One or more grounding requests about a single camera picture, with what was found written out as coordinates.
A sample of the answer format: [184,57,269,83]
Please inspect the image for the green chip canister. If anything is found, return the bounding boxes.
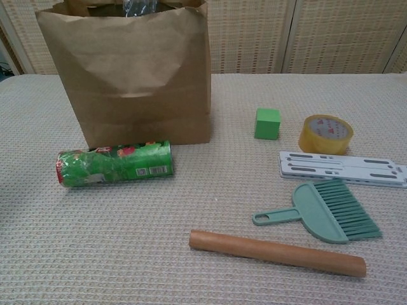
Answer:
[55,139,176,188]

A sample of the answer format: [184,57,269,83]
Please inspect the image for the clear plastic water bottle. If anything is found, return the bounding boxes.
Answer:
[122,0,158,18]

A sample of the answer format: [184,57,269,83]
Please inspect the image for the green cube block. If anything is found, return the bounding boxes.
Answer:
[254,107,282,140]

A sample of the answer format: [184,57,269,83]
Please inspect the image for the brown paper bag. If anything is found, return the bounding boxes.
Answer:
[34,0,212,149]

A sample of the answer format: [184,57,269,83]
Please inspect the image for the green hand brush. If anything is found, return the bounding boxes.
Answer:
[252,179,383,245]

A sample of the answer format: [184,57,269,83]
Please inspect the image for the yellowish packing tape roll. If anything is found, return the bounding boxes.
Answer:
[298,114,354,156]

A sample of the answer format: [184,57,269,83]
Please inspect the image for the wooden rolling pin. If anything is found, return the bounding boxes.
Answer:
[188,231,368,279]

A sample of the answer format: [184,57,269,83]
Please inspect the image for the bamboo folding screen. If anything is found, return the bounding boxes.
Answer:
[0,0,407,76]

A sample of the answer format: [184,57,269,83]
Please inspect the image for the beige woven tablecloth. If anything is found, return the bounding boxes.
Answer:
[0,72,407,305]

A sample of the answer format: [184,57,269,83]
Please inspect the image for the white plastic bracket plate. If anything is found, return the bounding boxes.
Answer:
[278,151,407,189]

